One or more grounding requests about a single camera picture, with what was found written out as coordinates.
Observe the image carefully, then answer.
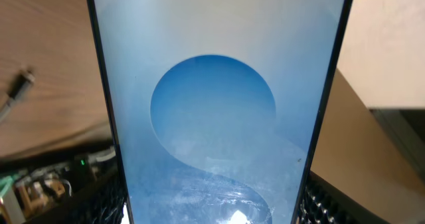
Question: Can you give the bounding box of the blue Galaxy smartphone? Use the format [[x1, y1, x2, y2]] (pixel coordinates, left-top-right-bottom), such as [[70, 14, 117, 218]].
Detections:
[[87, 0, 353, 223]]

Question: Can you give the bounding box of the black charging cable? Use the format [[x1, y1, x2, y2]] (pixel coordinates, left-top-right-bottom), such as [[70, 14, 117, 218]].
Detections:
[[0, 69, 36, 122]]

